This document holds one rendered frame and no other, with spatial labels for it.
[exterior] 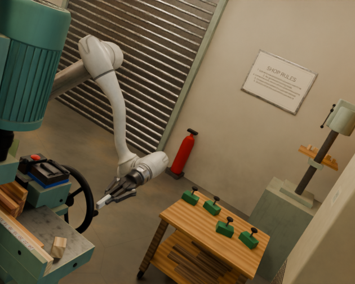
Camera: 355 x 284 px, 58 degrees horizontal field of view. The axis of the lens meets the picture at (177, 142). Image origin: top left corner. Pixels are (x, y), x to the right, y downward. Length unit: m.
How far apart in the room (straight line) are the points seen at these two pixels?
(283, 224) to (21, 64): 2.38
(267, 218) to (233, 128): 1.26
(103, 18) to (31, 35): 3.67
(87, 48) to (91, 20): 3.10
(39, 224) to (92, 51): 0.76
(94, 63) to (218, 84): 2.40
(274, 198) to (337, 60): 1.54
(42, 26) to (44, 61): 0.08
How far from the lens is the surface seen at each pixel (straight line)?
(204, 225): 2.14
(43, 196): 1.12
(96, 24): 4.53
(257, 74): 3.58
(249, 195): 3.78
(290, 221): 2.79
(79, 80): 1.70
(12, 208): 1.02
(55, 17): 0.81
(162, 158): 1.52
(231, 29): 3.72
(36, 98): 0.87
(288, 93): 3.53
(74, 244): 1.04
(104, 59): 1.47
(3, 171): 1.00
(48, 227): 1.07
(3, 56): 0.79
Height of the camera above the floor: 1.57
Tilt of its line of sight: 18 degrees down
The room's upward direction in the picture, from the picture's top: 24 degrees clockwise
